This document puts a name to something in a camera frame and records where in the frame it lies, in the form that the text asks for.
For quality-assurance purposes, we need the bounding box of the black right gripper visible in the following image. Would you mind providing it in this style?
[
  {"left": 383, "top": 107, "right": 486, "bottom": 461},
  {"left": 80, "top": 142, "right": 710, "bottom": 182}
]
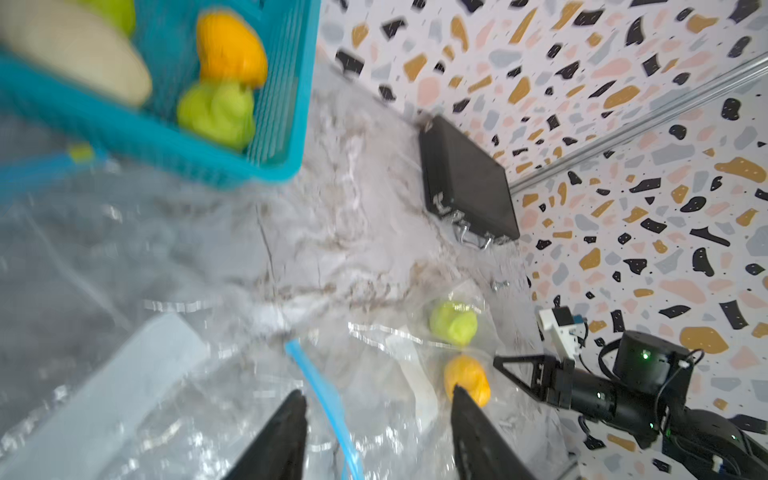
[{"left": 493, "top": 354, "right": 575, "bottom": 409}]

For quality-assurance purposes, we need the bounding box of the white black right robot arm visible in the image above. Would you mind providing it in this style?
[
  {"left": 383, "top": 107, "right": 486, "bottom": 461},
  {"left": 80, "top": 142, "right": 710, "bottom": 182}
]
[{"left": 493, "top": 331, "right": 767, "bottom": 479}]

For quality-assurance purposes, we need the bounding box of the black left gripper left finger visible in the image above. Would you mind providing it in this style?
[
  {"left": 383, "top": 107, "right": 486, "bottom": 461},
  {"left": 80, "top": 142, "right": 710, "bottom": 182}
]
[{"left": 224, "top": 389, "right": 308, "bottom": 480}]

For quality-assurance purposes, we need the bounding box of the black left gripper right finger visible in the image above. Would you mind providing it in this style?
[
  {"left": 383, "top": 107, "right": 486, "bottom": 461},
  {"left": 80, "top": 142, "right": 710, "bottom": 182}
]
[{"left": 451, "top": 385, "right": 535, "bottom": 480}]

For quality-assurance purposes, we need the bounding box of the teal plastic basket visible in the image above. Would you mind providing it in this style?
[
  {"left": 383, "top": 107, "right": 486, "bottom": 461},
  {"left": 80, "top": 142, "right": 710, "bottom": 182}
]
[{"left": 1, "top": 1, "right": 320, "bottom": 189}]

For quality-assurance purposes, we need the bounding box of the orange fruit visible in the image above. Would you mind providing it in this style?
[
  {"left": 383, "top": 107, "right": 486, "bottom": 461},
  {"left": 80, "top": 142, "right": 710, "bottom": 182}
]
[
  {"left": 443, "top": 355, "right": 492, "bottom": 407},
  {"left": 196, "top": 9, "right": 268, "bottom": 89}
]

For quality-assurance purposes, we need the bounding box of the clear zip-top bag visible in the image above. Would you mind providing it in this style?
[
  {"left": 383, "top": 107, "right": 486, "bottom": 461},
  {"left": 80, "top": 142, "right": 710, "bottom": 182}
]
[
  {"left": 0, "top": 113, "right": 337, "bottom": 480},
  {"left": 285, "top": 281, "right": 573, "bottom": 479}
]

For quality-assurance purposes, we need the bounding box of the green pear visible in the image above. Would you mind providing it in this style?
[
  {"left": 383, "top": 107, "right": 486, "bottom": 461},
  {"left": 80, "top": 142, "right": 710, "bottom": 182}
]
[
  {"left": 176, "top": 80, "right": 256, "bottom": 151},
  {"left": 79, "top": 0, "right": 136, "bottom": 38}
]

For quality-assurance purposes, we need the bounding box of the white packet in right bag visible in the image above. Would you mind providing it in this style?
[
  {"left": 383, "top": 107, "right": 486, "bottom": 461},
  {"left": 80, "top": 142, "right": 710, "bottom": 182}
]
[{"left": 385, "top": 336, "right": 438, "bottom": 433}]

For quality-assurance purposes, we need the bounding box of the green fruit in right bag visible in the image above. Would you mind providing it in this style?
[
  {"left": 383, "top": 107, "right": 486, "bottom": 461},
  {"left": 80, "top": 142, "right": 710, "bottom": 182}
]
[{"left": 429, "top": 301, "right": 478, "bottom": 347}]

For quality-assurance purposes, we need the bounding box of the beige fruit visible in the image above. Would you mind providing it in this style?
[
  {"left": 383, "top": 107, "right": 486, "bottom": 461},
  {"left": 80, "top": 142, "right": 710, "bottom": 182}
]
[{"left": 1, "top": 1, "right": 153, "bottom": 107}]

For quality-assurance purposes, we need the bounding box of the black ribbed carrying case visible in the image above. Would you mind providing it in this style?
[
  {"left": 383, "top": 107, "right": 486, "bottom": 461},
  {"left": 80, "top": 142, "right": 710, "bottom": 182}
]
[{"left": 418, "top": 116, "right": 520, "bottom": 251}]

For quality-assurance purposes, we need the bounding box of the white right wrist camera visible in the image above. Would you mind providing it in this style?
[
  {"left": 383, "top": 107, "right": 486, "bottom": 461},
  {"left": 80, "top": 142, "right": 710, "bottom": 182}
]
[{"left": 537, "top": 307, "right": 589, "bottom": 360}]

